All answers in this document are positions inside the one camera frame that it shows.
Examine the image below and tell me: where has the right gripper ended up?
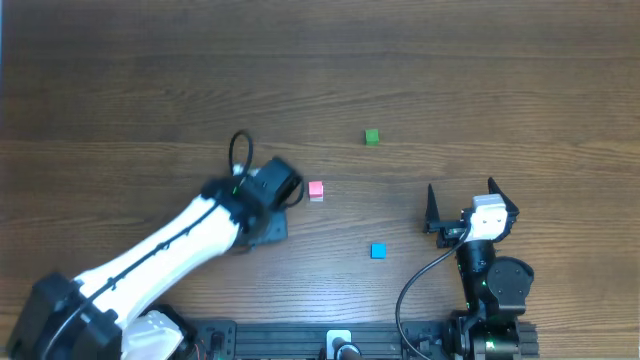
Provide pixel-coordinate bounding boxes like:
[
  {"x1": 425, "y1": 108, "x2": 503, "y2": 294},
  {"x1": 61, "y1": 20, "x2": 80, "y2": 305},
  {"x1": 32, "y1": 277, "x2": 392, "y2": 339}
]
[{"x1": 423, "y1": 176, "x2": 521, "y2": 249}]

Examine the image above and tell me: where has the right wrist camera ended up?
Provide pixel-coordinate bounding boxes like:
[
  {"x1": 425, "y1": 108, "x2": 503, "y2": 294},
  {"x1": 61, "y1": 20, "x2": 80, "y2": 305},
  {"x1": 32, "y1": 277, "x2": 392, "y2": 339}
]
[{"x1": 468, "y1": 193, "x2": 509, "y2": 243}]

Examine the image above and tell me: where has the black cable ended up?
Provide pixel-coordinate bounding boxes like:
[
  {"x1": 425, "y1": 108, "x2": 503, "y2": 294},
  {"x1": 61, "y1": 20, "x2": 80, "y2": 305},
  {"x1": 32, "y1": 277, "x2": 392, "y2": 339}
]
[
  {"x1": 394, "y1": 224, "x2": 474, "y2": 360},
  {"x1": 228, "y1": 130, "x2": 306, "y2": 209}
]

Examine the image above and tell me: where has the mounting rail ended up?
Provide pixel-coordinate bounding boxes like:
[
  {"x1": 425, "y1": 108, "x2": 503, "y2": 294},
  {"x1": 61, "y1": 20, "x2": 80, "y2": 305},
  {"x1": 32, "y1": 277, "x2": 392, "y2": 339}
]
[{"x1": 169, "y1": 319, "x2": 541, "y2": 360}]

